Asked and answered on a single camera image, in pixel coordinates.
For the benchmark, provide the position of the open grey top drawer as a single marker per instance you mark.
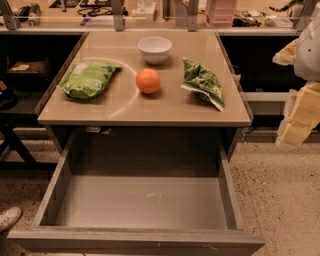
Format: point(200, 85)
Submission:
point(141, 192)

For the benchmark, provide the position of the grey drawer cabinet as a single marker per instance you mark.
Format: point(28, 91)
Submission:
point(122, 104)

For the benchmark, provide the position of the white shoe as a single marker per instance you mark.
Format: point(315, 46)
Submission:
point(9, 218)

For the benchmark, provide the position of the dark green chip bag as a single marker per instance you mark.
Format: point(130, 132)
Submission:
point(200, 80)

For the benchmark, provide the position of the white box on shelf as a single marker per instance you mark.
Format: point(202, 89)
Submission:
point(146, 9)

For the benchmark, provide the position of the orange fruit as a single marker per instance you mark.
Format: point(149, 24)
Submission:
point(148, 81)

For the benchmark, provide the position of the white bowl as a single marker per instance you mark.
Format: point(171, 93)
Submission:
point(154, 50)

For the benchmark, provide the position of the pink stacked trays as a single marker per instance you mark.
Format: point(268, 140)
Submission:
point(220, 13)

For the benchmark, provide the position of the light green snack bag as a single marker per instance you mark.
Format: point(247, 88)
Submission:
point(87, 79)

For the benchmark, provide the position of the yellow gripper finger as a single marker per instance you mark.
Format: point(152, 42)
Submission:
point(301, 115)
point(286, 56)

